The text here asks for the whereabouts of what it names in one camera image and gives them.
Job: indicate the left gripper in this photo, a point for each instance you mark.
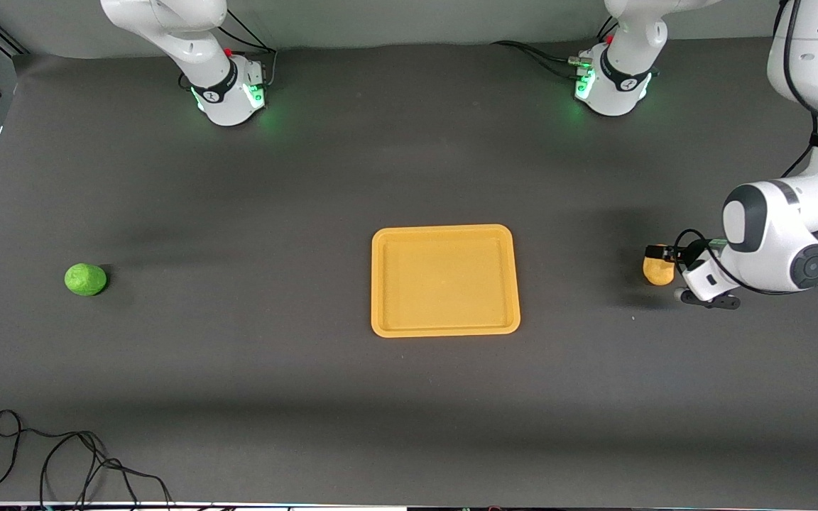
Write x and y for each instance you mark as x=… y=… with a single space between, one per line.
x=695 y=251

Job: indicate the yellow-brown potato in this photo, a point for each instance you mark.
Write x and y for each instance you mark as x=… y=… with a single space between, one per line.
x=659 y=273

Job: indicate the green apple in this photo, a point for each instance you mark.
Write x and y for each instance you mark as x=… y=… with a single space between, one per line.
x=85 y=279

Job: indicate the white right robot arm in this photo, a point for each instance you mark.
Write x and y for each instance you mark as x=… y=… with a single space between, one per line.
x=189 y=35

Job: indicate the orange plastic tray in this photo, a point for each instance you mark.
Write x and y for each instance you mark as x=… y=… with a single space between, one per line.
x=446 y=281

